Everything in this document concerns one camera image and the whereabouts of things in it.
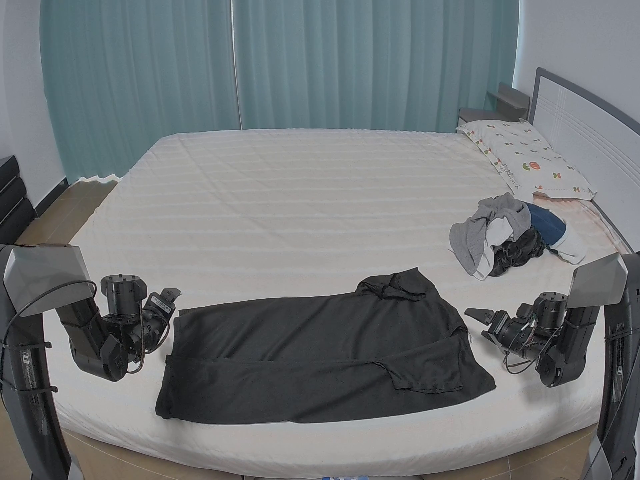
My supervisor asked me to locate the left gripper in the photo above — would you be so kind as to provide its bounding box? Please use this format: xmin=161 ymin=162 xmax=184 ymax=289
xmin=139 ymin=287 xmax=182 ymax=353

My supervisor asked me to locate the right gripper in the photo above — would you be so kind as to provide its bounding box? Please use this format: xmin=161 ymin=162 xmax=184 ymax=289
xmin=464 ymin=308 xmax=531 ymax=357

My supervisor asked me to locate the black T-shirt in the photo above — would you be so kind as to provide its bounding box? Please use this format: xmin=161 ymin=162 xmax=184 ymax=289
xmin=155 ymin=267 xmax=497 ymax=425

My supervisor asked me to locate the pile of clothes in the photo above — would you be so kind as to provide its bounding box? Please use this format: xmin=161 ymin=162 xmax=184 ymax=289
xmin=449 ymin=192 xmax=587 ymax=281

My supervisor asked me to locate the bed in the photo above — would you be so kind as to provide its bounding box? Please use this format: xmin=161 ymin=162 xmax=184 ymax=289
xmin=42 ymin=67 xmax=640 ymax=475

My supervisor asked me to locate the white printed pillow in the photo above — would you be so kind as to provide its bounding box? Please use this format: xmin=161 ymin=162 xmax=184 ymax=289
xmin=456 ymin=118 xmax=598 ymax=200

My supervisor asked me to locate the black chest of drawers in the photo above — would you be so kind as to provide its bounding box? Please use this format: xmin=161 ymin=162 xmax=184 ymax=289
xmin=0 ymin=155 xmax=36 ymax=245

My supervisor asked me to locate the blue-green curtain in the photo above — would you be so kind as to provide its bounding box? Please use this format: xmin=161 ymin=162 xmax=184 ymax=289
xmin=231 ymin=0 xmax=521 ymax=131
xmin=40 ymin=0 xmax=242 ymax=181

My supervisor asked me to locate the grey bedside table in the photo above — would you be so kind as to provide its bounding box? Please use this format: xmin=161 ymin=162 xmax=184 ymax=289
xmin=457 ymin=82 xmax=531 ymax=125

